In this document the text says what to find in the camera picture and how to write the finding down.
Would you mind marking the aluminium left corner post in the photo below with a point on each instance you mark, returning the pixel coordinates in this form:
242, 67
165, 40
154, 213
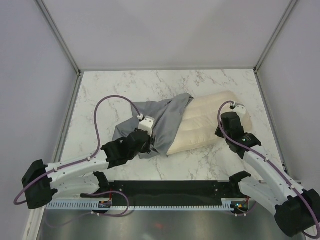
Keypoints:
58, 35

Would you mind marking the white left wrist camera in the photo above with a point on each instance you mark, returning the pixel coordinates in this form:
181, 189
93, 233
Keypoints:
146, 123

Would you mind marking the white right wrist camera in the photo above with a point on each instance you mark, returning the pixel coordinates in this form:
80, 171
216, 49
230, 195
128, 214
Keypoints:
238, 108

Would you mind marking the metal front panel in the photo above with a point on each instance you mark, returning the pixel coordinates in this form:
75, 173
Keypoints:
160, 225

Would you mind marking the white slotted cable duct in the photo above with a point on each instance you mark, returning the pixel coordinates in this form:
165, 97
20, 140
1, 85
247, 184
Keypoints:
91, 204

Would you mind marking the aluminium right corner post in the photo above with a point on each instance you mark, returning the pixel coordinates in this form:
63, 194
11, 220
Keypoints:
277, 31

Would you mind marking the aluminium corner post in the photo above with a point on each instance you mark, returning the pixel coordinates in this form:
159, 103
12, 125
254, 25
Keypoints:
277, 31
58, 35

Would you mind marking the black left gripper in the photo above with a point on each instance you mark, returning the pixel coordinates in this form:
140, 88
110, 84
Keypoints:
147, 148

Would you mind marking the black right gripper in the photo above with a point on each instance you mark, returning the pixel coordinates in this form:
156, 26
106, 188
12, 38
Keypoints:
218, 133

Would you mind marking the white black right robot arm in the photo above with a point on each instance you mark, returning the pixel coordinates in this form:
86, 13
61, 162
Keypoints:
294, 208

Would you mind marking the aluminium rail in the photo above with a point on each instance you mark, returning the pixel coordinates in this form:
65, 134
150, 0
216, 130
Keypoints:
58, 152
271, 120

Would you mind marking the aluminium left side rail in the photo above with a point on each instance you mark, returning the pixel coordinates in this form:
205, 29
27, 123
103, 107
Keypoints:
58, 152

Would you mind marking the aluminium right side rail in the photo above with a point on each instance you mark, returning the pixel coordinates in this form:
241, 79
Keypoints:
271, 120

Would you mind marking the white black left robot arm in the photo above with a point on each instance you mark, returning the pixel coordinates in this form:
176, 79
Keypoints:
39, 180

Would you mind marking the grey pillowcase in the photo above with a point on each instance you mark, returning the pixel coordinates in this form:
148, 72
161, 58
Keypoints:
167, 115

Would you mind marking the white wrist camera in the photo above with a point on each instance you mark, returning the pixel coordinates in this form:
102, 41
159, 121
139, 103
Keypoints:
146, 123
238, 108

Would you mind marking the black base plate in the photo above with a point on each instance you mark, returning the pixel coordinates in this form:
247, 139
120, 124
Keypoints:
176, 193

